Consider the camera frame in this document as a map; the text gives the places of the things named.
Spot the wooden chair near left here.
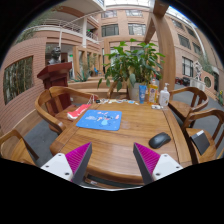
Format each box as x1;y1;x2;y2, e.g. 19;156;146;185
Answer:
0;129;39;166

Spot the black notebook on chair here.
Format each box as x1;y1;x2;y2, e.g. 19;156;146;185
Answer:
191;130;210;155

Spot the wooden pillar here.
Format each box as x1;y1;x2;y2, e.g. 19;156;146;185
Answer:
144;0;176;90

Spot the blue tube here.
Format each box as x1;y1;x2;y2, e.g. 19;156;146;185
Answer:
139;85;147;104

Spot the blue cartoon mouse pad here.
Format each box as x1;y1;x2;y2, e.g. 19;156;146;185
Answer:
76;110;122;131

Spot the red and white case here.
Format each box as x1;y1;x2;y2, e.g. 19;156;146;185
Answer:
67;104;90;120

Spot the white pump bottle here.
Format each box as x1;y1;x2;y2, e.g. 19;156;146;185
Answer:
159;83;170;106

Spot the black computer mouse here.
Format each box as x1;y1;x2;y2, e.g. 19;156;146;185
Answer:
149;132;171;149

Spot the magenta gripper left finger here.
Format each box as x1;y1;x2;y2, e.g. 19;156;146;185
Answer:
40;142;93;186

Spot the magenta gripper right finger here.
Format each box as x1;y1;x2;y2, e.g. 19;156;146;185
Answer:
132;142;184;186

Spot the dark red wooden pedestal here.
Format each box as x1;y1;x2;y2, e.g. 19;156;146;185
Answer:
37;62;72;116

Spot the dark bust sculpture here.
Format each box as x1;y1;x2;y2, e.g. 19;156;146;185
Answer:
48;46;61;65

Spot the white statue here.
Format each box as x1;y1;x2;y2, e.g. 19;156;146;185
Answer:
193;61;202;81

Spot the wooden chair far right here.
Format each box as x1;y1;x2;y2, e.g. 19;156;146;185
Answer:
168;86;209;122

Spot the yellow liquid bottle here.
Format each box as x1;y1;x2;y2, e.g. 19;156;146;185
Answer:
148;79;158;104

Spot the wooden chair near right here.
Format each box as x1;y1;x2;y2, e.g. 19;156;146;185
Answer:
182;108;224;164

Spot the wooden chair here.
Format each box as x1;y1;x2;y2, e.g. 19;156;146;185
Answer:
0;129;39;166
168;86;209;122
35;86;99;134
182;108;224;164

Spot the green potted plant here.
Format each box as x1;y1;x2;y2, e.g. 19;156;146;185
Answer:
98;41;165;98

